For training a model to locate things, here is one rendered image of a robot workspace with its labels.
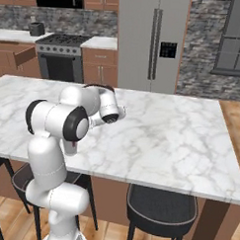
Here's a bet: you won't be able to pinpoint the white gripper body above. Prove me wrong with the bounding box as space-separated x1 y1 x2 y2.
88 104 127 130

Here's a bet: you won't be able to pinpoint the clear glass cup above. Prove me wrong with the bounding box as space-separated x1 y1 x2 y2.
61 138 81 158

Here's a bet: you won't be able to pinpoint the brown wooden base cupboards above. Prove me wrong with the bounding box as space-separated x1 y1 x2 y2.
0 40 43 82
79 46 120 89

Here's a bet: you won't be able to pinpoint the stainless steel fridge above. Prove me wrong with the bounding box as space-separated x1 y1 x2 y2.
115 0 193 96

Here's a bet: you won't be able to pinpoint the black and steel stove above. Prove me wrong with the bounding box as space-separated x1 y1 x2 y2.
33 32 93 85

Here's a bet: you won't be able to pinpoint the brown wooden island base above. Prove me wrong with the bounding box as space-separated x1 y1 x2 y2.
0 155 240 240

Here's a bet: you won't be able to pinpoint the black toaster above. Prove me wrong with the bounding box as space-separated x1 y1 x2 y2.
28 21 47 38

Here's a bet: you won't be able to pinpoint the grey framed window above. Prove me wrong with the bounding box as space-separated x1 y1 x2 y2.
209 0 240 79

